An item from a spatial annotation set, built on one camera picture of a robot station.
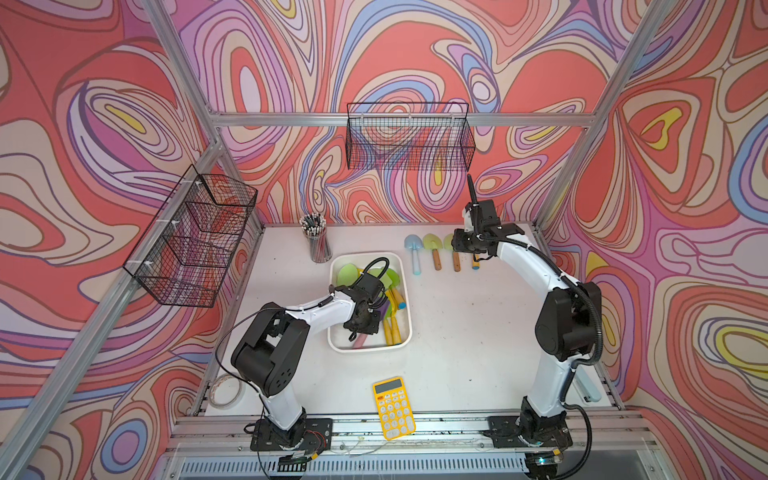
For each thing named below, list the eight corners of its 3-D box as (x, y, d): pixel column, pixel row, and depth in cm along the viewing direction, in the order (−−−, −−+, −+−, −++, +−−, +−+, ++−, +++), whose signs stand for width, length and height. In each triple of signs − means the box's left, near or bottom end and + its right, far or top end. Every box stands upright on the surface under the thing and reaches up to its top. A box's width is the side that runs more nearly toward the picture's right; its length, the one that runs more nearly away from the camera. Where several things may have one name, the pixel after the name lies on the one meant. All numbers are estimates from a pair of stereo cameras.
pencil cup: (309, 263, 109) (298, 230, 96) (312, 245, 115) (303, 212, 102) (330, 262, 109) (322, 230, 96) (333, 245, 115) (326, 212, 102)
